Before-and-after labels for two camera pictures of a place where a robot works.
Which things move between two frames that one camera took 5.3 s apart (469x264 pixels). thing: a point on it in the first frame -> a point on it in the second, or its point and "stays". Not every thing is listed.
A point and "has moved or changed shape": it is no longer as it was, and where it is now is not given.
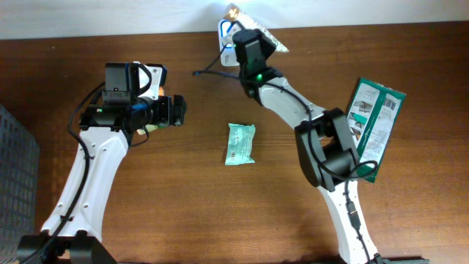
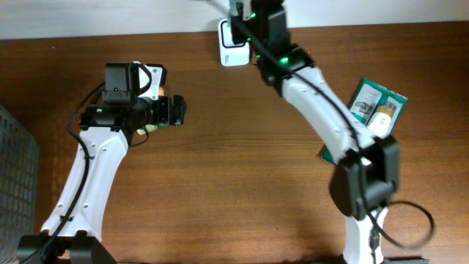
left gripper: x=176 y=110 stays
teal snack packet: x=239 y=144 -> x=247 y=10
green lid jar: x=149 y=127 stays
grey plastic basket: x=20 y=163 stays
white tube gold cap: x=245 y=22 has moved or changed shape
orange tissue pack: x=161 y=92 stays
